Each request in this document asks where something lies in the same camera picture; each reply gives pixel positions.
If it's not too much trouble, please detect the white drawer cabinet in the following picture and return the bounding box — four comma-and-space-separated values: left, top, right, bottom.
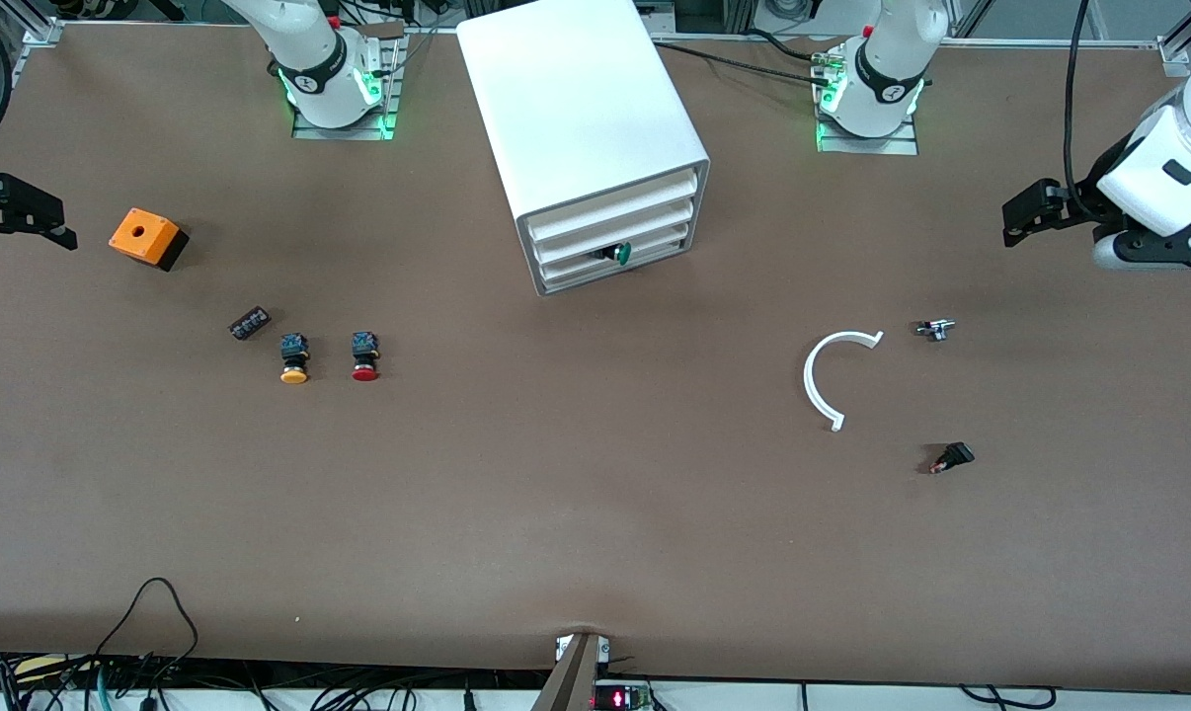
455, 0, 712, 297

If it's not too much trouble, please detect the white curved plastic piece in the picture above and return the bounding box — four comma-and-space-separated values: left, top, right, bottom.
803, 330, 885, 433

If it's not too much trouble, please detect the small red display module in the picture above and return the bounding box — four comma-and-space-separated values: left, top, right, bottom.
592, 681, 653, 711

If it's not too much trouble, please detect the orange button enclosure box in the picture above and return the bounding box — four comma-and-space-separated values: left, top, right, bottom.
109, 207, 191, 273

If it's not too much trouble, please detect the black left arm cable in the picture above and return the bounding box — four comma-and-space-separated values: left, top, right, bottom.
1064, 0, 1102, 214

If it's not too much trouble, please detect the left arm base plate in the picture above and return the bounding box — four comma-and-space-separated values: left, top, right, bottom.
815, 117, 920, 156

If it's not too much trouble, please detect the aluminium frame rail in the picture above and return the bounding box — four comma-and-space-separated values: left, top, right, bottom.
951, 36, 1191, 78
0, 15, 65, 184

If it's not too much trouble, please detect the black table power cable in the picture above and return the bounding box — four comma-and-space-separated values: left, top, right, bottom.
653, 39, 835, 90
744, 28, 829, 65

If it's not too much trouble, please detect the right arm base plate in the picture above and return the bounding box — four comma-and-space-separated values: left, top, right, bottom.
291, 28, 401, 141

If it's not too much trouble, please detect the thin black looped cable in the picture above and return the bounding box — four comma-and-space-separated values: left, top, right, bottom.
92, 578, 201, 682

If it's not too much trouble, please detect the brown camera mount post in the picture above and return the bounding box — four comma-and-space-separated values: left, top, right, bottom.
531, 632, 611, 711

